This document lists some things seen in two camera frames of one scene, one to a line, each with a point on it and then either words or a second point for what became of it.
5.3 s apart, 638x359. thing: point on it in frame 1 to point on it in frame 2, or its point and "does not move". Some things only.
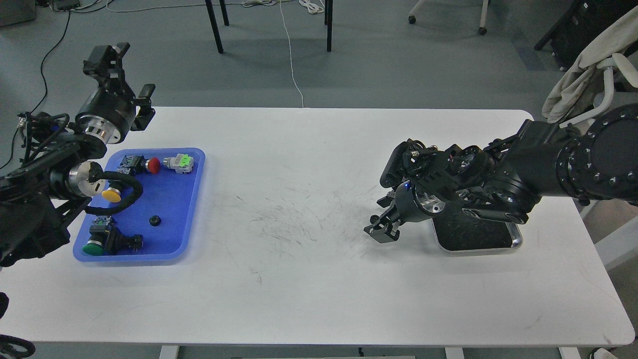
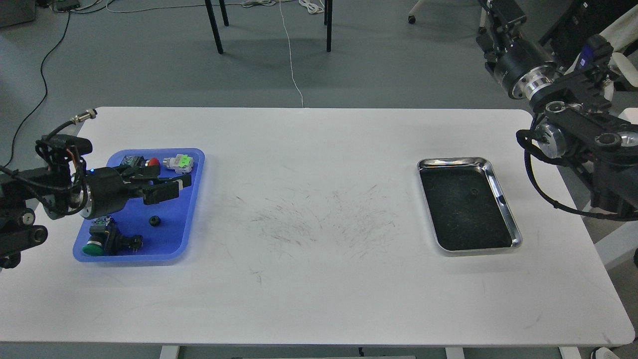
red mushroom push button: [135, 165] does not move
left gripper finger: [146, 111] to [160, 192]
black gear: [155, 221] does not move
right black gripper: [425, 177] to [524, 70]
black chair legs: [328, 21] does not move
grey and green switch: [183, 163] does not move
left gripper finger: [105, 64] to [135, 173]
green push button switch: [105, 238] does not move
